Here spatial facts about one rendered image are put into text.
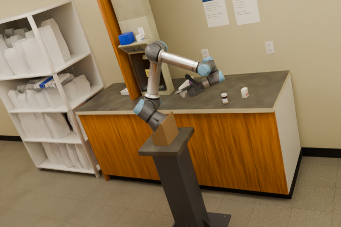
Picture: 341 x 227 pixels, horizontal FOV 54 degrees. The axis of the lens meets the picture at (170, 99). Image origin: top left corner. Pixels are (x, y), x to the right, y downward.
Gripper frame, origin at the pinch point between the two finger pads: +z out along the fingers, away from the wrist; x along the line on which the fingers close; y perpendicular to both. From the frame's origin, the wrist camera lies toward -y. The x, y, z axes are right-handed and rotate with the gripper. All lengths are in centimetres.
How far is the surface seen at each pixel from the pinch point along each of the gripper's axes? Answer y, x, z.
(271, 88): 25, 52, -67
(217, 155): 61, 62, -3
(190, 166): 54, 19, 15
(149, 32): -62, 59, 8
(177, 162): 45.5, 1.3, 18.3
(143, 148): 27.2, 0.3, 37.0
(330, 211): 132, 48, -68
